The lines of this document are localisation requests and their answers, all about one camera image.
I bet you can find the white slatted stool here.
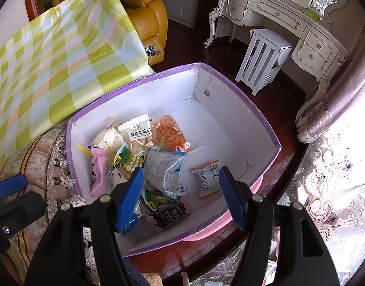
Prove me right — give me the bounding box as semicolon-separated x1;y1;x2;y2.
235;28;292;96

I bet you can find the orange white snack packet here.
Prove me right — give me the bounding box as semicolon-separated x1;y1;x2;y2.
191;159;221;199

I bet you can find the pink floral curtain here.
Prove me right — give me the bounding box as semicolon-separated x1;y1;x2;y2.
279;24;365;285

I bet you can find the green checkered tablecloth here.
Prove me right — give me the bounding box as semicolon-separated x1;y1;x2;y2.
0;0;153;166

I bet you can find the green white snack packet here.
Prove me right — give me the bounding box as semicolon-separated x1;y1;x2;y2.
105;168;130;194

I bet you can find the purple white storage box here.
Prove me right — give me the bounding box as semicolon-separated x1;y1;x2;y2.
65;63;281;257

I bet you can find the green yellow pea packet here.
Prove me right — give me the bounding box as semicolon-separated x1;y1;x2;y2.
113;143;144;175

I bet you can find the blue cartoon snack bag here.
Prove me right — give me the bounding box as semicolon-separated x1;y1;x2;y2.
120;200;142;236

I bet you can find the yellow leather armchair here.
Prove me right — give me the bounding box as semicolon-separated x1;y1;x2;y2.
52;0;168;66

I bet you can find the sliced bread bag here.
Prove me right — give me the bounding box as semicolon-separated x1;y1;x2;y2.
151;114;190;152

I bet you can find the black pink snack packet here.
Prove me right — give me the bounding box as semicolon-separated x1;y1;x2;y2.
145;199;194;233

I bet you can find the small blue white candy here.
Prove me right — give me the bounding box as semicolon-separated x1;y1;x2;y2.
176;185;188;197

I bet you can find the clear blue-edged snack bag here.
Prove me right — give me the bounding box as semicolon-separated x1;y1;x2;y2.
144;148;186;199

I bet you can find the large white bun bag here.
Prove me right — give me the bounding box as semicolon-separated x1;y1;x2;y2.
77;117;125;161

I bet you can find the striped sofa cushion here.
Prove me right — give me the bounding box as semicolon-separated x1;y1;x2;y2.
0;127;85;285

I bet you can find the ornate white dressing table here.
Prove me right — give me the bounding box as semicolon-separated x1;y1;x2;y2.
204;0;350;122

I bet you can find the green yellow snack packet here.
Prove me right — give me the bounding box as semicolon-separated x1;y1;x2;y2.
142;189;175;212

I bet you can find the white nut cake packet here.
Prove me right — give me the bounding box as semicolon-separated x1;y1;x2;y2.
118;114;153;155

